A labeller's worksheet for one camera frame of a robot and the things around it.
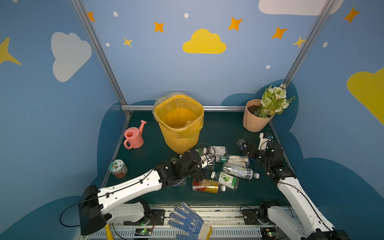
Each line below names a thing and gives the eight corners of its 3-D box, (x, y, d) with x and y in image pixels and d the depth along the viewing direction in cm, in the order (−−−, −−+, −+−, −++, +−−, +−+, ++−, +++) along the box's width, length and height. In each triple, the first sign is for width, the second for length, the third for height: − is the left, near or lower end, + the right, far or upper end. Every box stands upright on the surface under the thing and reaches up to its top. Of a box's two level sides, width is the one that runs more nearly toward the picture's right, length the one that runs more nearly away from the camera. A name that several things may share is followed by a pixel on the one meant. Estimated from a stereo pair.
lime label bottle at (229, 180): (209, 178, 88) (209, 176, 86) (213, 168, 92) (213, 167, 90) (236, 190, 84) (237, 189, 82) (239, 180, 87) (240, 178, 85)
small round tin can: (112, 178, 88) (106, 172, 82) (117, 165, 93) (111, 159, 87) (125, 178, 88) (120, 172, 82) (129, 165, 93) (125, 159, 87)
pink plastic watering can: (127, 150, 101) (121, 141, 92) (133, 130, 112) (128, 120, 103) (143, 151, 101) (138, 141, 92) (148, 131, 112) (144, 120, 103)
